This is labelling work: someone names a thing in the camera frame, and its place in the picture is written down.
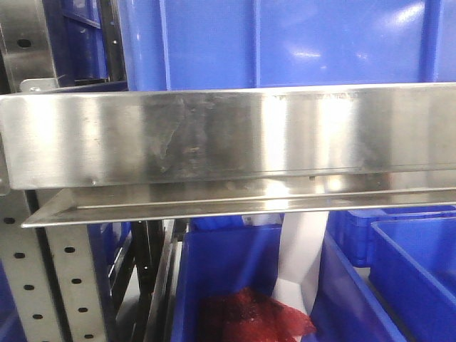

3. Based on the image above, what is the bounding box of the stainless steel shelf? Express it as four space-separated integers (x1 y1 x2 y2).
1 83 455 227

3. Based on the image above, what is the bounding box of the blue bin lower middle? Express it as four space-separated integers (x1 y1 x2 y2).
170 225 405 341

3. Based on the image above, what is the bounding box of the blue bin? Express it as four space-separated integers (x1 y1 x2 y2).
369 218 455 341
170 225 405 341

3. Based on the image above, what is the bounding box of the white paper sheet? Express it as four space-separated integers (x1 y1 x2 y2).
273 212 328 315

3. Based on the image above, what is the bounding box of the large blue crate upper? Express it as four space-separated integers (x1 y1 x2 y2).
118 1 455 90

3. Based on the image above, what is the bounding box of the red mesh cloth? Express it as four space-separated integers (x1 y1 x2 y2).
196 287 317 341

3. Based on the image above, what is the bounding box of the blue bin lower right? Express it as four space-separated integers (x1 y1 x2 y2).
369 218 455 341

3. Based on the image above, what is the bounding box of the perforated metal shelf post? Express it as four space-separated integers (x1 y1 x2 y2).
1 190 108 341

